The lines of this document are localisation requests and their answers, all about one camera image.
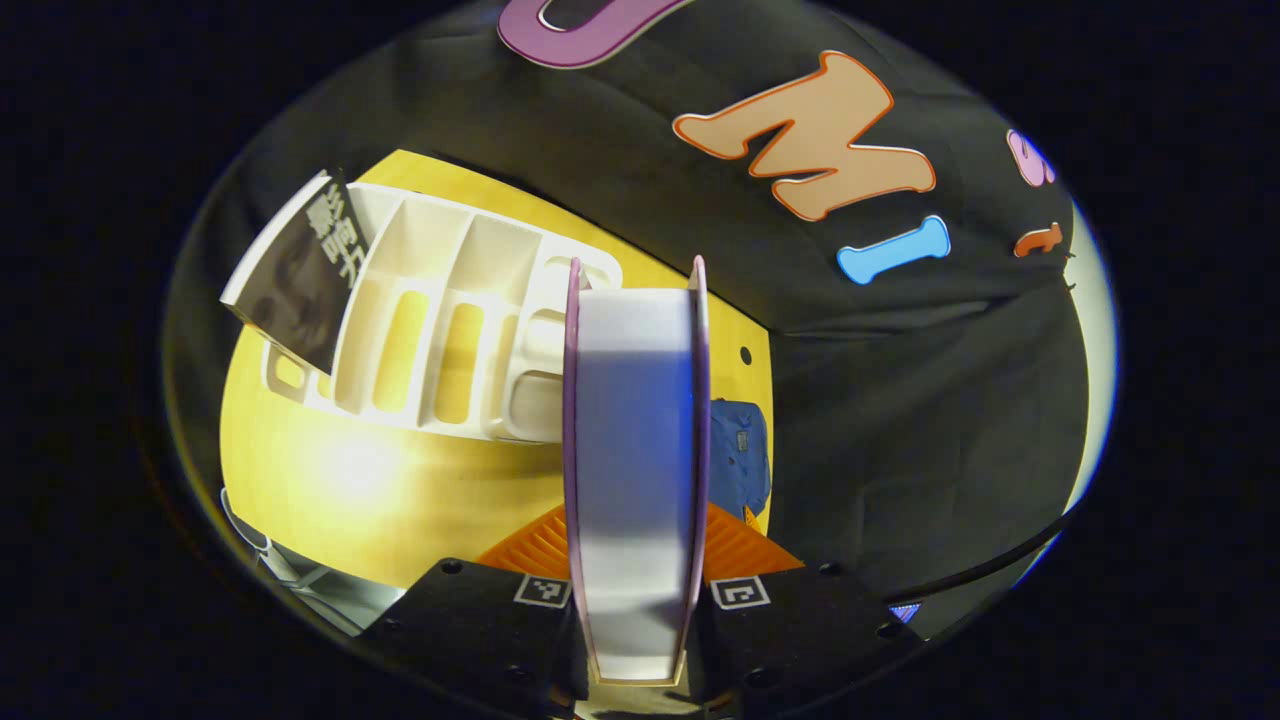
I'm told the black cable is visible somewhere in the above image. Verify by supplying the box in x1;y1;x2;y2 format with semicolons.
885;512;1069;606

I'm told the blue schoolbag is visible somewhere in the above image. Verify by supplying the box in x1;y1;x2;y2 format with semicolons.
708;398;773;521

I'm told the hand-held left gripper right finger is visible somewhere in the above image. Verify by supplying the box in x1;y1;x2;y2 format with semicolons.
690;500;926;713

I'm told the pink book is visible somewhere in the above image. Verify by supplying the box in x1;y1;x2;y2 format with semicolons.
562;255;713;689

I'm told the dark cover book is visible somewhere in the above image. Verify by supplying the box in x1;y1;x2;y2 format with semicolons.
220;170;373;376

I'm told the white bookshelf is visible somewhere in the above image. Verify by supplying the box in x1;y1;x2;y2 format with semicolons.
262;182;623;444

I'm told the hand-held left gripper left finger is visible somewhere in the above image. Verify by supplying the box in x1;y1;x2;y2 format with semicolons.
360;503;591;716

